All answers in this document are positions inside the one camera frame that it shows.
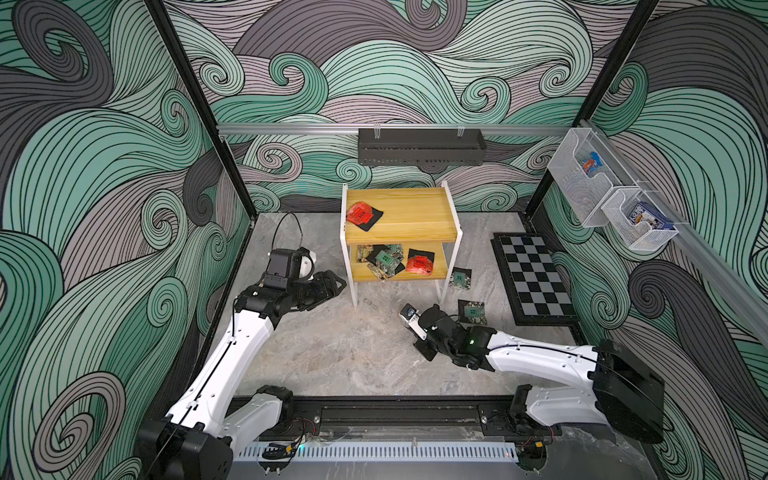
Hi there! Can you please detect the clear bin lower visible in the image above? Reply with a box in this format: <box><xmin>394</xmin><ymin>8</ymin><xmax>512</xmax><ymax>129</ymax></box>
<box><xmin>601</xmin><ymin>187</ymin><xmax>679</xmax><ymax>252</ymax></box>

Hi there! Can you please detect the jasmine tea bag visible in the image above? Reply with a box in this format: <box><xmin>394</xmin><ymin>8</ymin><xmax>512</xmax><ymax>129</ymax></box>
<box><xmin>449</xmin><ymin>267</ymin><xmax>472</xmax><ymax>290</ymax></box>
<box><xmin>458</xmin><ymin>299</ymin><xmax>487</xmax><ymax>325</ymax></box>

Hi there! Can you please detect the checkered black chessboard mat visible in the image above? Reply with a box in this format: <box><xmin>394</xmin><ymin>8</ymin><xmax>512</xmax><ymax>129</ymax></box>
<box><xmin>491</xmin><ymin>233</ymin><xmax>579</xmax><ymax>327</ymax></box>

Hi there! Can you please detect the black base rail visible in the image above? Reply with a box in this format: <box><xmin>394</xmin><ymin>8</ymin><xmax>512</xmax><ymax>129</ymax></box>
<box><xmin>262</xmin><ymin>395</ymin><xmax>590</xmax><ymax>440</ymax></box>

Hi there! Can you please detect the clear bin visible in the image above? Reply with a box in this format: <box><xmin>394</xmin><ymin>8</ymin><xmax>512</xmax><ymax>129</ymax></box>
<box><xmin>601</xmin><ymin>187</ymin><xmax>679</xmax><ymax>252</ymax></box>
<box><xmin>548</xmin><ymin>128</ymin><xmax>620</xmax><ymax>228</ymax></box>

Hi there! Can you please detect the jasmine tea bag lower shelf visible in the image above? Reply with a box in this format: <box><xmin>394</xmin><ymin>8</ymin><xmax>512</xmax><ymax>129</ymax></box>
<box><xmin>357</xmin><ymin>244</ymin><xmax>405</xmax><ymax>281</ymax></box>

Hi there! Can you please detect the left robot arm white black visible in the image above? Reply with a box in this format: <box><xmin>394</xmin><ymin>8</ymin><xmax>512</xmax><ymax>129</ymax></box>
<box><xmin>135</xmin><ymin>270</ymin><xmax>347</xmax><ymax>479</ymax></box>

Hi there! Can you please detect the blue white box in bin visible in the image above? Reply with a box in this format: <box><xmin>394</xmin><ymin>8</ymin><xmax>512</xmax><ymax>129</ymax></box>
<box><xmin>627</xmin><ymin>201</ymin><xmax>674</xmax><ymax>230</ymax></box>

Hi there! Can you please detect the black perforated wall tray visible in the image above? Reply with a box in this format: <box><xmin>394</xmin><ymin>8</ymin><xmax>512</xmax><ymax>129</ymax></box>
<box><xmin>357</xmin><ymin>129</ymin><xmax>487</xmax><ymax>172</ymax></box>

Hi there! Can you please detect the aluminium rail right wall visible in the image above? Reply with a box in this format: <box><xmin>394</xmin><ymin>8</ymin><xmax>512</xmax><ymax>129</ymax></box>
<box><xmin>579</xmin><ymin>120</ymin><xmax>767</xmax><ymax>346</ymax></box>

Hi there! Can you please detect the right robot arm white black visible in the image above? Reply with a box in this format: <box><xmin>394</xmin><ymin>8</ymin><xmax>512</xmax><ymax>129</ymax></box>
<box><xmin>399</xmin><ymin>304</ymin><xmax>665</xmax><ymax>444</ymax></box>

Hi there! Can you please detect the aluminium rail wall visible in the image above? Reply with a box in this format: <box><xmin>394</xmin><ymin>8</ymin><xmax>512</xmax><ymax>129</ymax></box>
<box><xmin>217</xmin><ymin>122</ymin><xmax>570</xmax><ymax>137</ymax></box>
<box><xmin>579</xmin><ymin>120</ymin><xmax>767</xmax><ymax>346</ymax></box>

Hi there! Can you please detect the red tea bag shelf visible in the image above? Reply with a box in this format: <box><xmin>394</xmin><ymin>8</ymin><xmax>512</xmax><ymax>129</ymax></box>
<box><xmin>405</xmin><ymin>248</ymin><xmax>435</xmax><ymax>276</ymax></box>
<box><xmin>346</xmin><ymin>202</ymin><xmax>383</xmax><ymax>232</ymax></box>

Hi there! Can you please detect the red blue item in bin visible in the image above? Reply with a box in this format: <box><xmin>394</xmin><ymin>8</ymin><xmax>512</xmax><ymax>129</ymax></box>
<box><xmin>579</xmin><ymin>151</ymin><xmax>604</xmax><ymax>178</ymax></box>

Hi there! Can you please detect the jasmine tea bag front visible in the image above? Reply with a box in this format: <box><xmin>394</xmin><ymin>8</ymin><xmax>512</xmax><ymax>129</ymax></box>
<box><xmin>449</xmin><ymin>267</ymin><xmax>472</xmax><ymax>290</ymax></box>

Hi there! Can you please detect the aluminium rail back wall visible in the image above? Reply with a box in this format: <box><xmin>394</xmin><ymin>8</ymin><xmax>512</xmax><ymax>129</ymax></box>
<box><xmin>217</xmin><ymin>122</ymin><xmax>570</xmax><ymax>137</ymax></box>

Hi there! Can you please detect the clear bin upper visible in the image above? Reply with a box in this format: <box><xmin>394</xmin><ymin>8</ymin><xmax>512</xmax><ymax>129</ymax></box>
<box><xmin>548</xmin><ymin>128</ymin><xmax>620</xmax><ymax>228</ymax></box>

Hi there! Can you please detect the red tea bag top shelf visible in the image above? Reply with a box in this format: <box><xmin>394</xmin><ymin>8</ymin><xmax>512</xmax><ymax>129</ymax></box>
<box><xmin>346</xmin><ymin>202</ymin><xmax>383</xmax><ymax>232</ymax></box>

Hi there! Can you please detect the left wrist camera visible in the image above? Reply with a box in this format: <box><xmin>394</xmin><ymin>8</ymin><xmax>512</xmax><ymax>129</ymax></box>
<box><xmin>260</xmin><ymin>247</ymin><xmax>316</xmax><ymax>290</ymax></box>

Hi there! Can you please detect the white wooden two-tier shelf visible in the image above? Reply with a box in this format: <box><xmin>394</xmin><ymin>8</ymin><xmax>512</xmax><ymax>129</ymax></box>
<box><xmin>339</xmin><ymin>181</ymin><xmax>463</xmax><ymax>305</ymax></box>

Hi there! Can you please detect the white slotted cable duct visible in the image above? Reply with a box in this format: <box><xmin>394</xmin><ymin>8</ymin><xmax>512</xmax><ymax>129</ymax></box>
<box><xmin>233</xmin><ymin>441</ymin><xmax>520</xmax><ymax>464</ymax></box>

